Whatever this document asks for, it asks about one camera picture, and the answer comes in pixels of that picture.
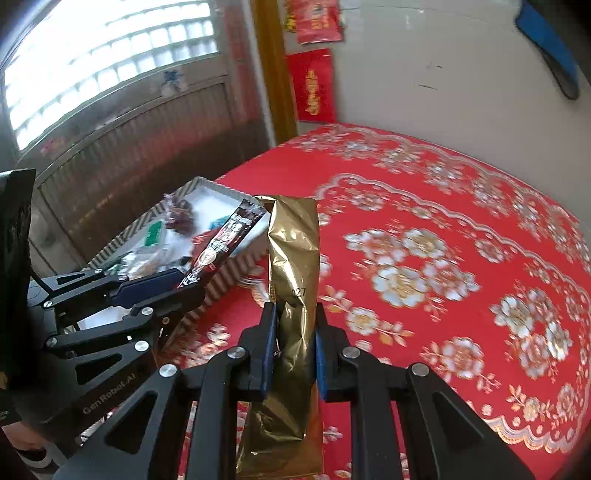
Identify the Nescafe coffee stick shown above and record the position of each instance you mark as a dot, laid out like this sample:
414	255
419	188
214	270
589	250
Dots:
224	241

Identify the wooden door frame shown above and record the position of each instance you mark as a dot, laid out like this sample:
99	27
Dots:
273	60

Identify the upper red wall decoration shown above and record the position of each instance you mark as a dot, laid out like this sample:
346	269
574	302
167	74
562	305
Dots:
314	21

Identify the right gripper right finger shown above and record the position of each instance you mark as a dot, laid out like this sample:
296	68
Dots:
407	422

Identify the blue black slipper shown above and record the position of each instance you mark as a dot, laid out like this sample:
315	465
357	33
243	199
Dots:
557	56

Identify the red wall decoration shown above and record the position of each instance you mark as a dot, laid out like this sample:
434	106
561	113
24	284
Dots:
312	77
314	21

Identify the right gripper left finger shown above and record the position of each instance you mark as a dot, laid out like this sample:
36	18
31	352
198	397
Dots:
182	414

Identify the blue snack packet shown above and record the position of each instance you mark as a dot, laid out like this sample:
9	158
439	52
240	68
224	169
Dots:
219	222

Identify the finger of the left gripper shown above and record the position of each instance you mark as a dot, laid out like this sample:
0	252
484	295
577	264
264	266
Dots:
115	288
78	377

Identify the green lidded jelly cup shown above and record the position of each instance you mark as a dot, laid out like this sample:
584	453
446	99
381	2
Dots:
155	235

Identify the red floral tablecloth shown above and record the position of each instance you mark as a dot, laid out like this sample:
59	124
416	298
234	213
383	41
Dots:
430	255

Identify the brown wooden door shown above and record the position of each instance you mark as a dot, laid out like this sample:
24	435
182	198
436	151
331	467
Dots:
116	103

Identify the dried dates plastic bag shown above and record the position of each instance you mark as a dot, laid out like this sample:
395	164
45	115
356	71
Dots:
178	215

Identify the striped white cardboard box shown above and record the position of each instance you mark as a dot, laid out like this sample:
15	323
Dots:
210	201

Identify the gold foil packet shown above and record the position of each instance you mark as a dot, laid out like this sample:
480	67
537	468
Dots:
282	437

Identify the clear bag of nuts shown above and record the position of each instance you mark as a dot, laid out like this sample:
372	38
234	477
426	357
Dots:
145	261

